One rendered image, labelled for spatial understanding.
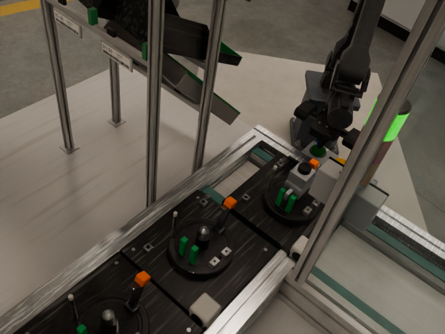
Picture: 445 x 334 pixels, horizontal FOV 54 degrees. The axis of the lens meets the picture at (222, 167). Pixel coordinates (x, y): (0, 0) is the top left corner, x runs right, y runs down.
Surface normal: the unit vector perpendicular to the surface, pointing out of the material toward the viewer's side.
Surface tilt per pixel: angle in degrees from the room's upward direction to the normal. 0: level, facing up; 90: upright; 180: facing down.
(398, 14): 90
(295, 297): 90
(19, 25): 0
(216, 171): 0
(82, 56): 0
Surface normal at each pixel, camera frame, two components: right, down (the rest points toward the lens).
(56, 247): 0.14, -0.68
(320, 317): -0.64, 0.49
